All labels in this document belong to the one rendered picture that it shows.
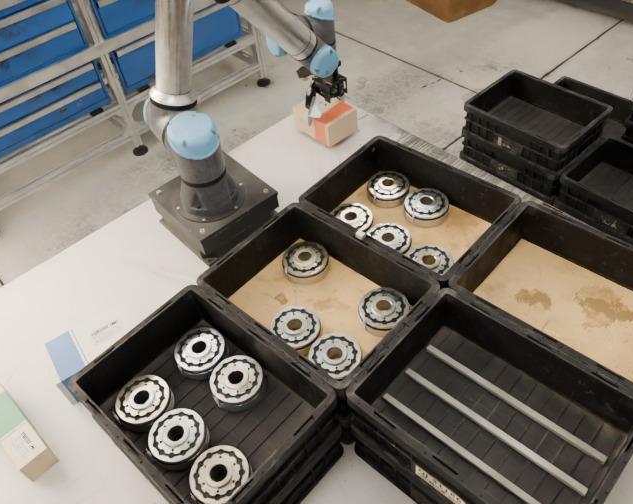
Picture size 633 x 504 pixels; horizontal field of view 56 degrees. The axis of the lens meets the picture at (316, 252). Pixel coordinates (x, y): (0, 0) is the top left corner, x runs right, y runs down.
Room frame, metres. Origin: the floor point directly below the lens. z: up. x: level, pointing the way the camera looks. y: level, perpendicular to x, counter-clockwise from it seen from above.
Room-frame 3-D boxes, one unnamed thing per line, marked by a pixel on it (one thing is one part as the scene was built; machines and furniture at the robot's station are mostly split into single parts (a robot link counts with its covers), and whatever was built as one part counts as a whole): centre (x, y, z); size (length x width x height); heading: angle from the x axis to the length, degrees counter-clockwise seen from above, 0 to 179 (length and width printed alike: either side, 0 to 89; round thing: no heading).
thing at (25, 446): (0.65, 0.68, 0.73); 0.24 x 0.06 x 0.06; 39
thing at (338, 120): (1.55, -0.09, 0.76); 0.16 x 0.12 x 0.07; 36
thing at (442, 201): (1.00, -0.27, 0.86); 0.10 x 0.10 x 0.01
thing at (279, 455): (0.56, 0.24, 0.92); 0.40 x 0.30 x 0.02; 41
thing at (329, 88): (1.52, -0.11, 0.91); 0.09 x 0.08 x 0.12; 36
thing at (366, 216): (0.99, -0.09, 0.86); 0.10 x 0.10 x 0.01
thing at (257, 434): (0.56, 0.24, 0.87); 0.40 x 0.30 x 0.11; 41
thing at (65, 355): (0.80, 0.52, 0.74); 0.20 x 0.12 x 0.09; 118
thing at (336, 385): (0.75, 0.01, 0.92); 0.40 x 0.30 x 0.02; 41
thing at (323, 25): (1.53, -0.10, 1.07); 0.09 x 0.08 x 0.11; 117
